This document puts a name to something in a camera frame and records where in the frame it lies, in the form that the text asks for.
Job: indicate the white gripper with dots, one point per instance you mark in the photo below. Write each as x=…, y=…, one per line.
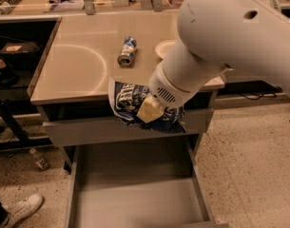
x=164, y=90

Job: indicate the blue chip bag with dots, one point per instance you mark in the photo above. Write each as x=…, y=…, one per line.
x=125, y=99

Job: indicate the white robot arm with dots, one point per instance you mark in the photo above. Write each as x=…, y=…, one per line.
x=215, y=35

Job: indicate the open grey middle drawer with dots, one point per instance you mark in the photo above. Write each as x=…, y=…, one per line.
x=139, y=184

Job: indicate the grey top drawer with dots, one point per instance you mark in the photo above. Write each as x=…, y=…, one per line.
x=109, y=129

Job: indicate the grey drawer cabinet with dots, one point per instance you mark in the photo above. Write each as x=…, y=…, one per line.
x=73, y=81

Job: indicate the black bag on shelf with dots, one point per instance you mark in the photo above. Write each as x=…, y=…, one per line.
x=20, y=50

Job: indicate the white bowl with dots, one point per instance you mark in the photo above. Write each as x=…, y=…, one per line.
x=164, y=47

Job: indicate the blue and white soda can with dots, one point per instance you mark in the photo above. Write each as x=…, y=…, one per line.
x=128, y=52

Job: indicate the plastic bottle on floor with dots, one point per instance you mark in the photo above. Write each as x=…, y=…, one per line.
x=39, y=159

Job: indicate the black stand leg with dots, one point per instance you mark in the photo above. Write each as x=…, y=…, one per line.
x=22, y=136

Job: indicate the white sneaker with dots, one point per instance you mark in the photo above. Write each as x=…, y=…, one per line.
x=22, y=210

